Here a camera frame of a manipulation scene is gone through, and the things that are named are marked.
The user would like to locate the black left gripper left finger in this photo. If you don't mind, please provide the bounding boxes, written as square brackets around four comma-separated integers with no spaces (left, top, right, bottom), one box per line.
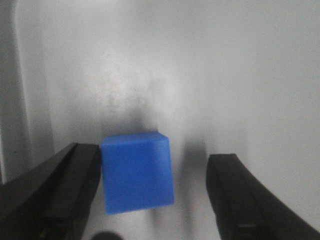
[0,143,101,240]

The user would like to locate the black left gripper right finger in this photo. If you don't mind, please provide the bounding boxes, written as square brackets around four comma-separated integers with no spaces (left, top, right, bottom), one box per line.
[206,154,320,240]

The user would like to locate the blue foam cube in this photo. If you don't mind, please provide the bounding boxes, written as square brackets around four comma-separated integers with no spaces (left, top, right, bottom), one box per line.
[100,132,175,215]

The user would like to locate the grey metal tray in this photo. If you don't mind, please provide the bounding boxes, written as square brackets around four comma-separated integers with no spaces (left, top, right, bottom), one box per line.
[0,0,320,240]

